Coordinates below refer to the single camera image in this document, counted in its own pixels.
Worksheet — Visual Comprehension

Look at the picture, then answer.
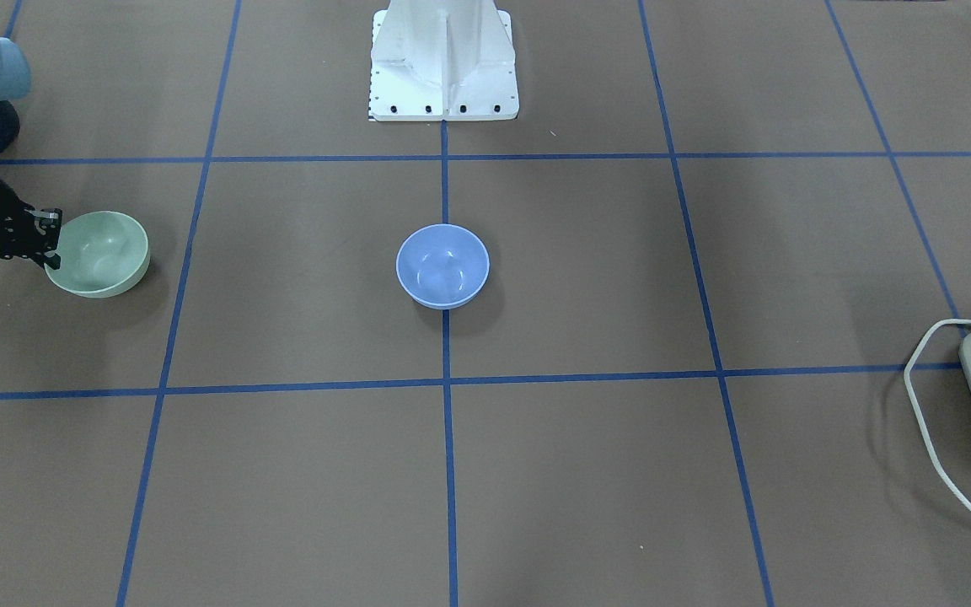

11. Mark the green bowl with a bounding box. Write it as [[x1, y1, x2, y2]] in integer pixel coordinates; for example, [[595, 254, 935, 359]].
[[44, 211, 151, 298]]

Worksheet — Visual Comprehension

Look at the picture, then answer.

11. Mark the blue bowl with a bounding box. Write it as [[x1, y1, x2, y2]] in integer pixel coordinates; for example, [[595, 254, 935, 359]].
[[394, 223, 491, 310]]

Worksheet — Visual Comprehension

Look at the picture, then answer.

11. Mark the white camera stand base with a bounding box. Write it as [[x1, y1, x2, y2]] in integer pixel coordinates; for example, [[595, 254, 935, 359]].
[[367, 1, 520, 122]]

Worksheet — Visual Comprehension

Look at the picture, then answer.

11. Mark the beige cable loop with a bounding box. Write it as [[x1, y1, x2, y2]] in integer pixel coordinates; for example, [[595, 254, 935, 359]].
[[904, 319, 971, 539]]

